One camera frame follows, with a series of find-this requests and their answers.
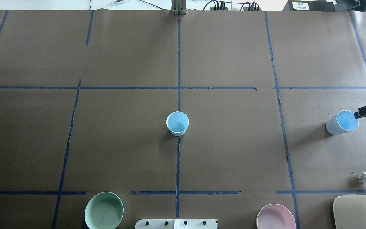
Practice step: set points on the green bowl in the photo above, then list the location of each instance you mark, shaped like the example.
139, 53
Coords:
104, 211

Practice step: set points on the black box with label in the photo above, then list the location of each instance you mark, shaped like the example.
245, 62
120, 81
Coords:
309, 5

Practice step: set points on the aluminium frame post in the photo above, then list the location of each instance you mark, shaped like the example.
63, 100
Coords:
178, 7

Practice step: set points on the white toaster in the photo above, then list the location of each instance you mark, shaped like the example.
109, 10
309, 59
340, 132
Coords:
350, 211

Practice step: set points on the light blue cup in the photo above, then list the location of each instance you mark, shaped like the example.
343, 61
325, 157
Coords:
343, 122
177, 122

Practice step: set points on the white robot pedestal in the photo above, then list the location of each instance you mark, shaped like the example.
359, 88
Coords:
177, 224

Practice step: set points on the pink bowl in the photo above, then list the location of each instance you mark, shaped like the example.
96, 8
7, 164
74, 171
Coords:
275, 216

